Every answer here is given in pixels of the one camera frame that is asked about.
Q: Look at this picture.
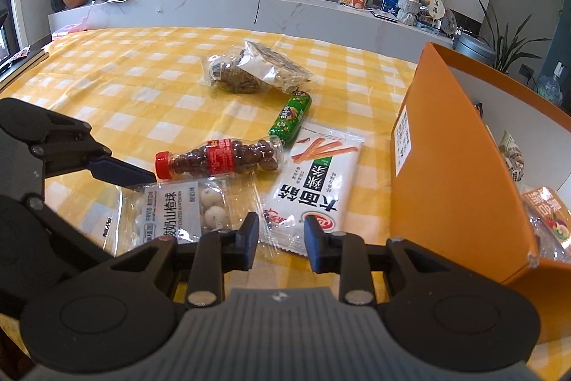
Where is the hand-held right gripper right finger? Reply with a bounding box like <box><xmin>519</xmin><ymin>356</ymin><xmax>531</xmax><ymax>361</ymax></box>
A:
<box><xmin>303</xmin><ymin>217</ymin><xmax>462</xmax><ymax>306</ymax></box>

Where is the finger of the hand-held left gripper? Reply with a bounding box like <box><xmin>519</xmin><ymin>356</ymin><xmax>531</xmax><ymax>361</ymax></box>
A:
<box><xmin>24</xmin><ymin>194</ymin><xmax>116</xmax><ymax>281</ymax></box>
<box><xmin>31</xmin><ymin>109</ymin><xmax>158</xmax><ymax>188</ymax></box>

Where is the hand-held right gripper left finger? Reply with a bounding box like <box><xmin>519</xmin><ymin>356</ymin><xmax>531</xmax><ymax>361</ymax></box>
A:
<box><xmin>113</xmin><ymin>211</ymin><xmax>260</xmax><ymax>310</ymax></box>

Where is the white snack packet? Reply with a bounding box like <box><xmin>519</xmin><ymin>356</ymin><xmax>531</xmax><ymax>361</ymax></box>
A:
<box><xmin>259</xmin><ymin>122</ymin><xmax>365</xmax><ymax>259</ymax></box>

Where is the clear packet of white balls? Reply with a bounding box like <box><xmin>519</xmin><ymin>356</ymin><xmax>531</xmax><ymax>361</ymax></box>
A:
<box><xmin>100</xmin><ymin>178</ymin><xmax>268</xmax><ymax>257</ymax></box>

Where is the chocolate ball bottle red cap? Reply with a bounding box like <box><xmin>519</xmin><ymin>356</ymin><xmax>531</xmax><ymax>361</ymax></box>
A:
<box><xmin>155</xmin><ymin>136</ymin><xmax>285</xmax><ymax>181</ymax></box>

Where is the green sausage stick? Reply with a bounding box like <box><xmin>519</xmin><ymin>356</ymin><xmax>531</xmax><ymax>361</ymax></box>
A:
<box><xmin>268</xmin><ymin>91</ymin><xmax>312</xmax><ymax>146</ymax></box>

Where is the brown snack bag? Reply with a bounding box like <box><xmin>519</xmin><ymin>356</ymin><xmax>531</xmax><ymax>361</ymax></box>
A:
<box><xmin>207</xmin><ymin>51</ymin><xmax>268</xmax><ymax>95</ymax></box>

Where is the orange cardboard box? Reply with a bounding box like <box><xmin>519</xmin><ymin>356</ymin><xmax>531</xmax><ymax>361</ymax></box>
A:
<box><xmin>389</xmin><ymin>42</ymin><xmax>571</xmax><ymax>286</ymax></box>

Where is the clear bag of pale nuts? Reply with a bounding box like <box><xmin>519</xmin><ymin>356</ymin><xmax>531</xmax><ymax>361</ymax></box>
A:
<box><xmin>236</xmin><ymin>41</ymin><xmax>313</xmax><ymax>94</ymax></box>

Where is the silver snack bag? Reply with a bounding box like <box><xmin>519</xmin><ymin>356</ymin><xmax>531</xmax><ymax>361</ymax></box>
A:
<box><xmin>497</xmin><ymin>130</ymin><xmax>527</xmax><ymax>181</ymax></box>

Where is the dried fruit chips bag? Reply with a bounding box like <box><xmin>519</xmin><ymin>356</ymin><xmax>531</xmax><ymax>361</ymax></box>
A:
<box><xmin>520</xmin><ymin>185</ymin><xmax>571</xmax><ymax>263</ymax></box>

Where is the black book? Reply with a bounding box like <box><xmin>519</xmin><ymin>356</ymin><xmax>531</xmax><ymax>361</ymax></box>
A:
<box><xmin>0</xmin><ymin>46</ymin><xmax>50</xmax><ymax>91</ymax></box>

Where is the yellow checked tablecloth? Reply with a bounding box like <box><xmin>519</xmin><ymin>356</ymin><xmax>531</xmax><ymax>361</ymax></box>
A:
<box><xmin>0</xmin><ymin>25</ymin><xmax>571</xmax><ymax>364</ymax></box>

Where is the pink box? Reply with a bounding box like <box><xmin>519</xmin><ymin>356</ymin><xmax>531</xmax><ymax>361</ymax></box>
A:
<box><xmin>51</xmin><ymin>24</ymin><xmax>85</xmax><ymax>40</ymax></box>

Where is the white marble TV cabinet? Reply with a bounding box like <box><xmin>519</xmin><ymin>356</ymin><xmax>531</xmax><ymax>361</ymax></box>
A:
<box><xmin>48</xmin><ymin>0</ymin><xmax>460</xmax><ymax>51</ymax></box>

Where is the grey wrapped basket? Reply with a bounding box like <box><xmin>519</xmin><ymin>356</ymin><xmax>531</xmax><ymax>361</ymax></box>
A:
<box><xmin>396</xmin><ymin>0</ymin><xmax>422</xmax><ymax>26</ymax></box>

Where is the grey pedal trash can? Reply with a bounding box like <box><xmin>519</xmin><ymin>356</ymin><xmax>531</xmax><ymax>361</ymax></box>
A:
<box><xmin>452</xmin><ymin>32</ymin><xmax>497</xmax><ymax>67</ymax></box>

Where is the decorated plate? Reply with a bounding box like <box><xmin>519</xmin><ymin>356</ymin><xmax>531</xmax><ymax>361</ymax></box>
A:
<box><xmin>441</xmin><ymin>8</ymin><xmax>458</xmax><ymax>36</ymax></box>

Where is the round paper fan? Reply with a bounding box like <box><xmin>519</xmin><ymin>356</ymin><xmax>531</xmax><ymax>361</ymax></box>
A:
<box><xmin>421</xmin><ymin>0</ymin><xmax>447</xmax><ymax>20</ymax></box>

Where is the potted plant black pot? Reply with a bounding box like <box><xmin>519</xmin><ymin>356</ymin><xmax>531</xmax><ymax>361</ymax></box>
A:
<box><xmin>477</xmin><ymin>0</ymin><xmax>551</xmax><ymax>74</ymax></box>

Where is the blue water jug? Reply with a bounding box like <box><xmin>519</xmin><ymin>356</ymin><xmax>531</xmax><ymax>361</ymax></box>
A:
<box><xmin>535</xmin><ymin>62</ymin><xmax>564</xmax><ymax>105</ymax></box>

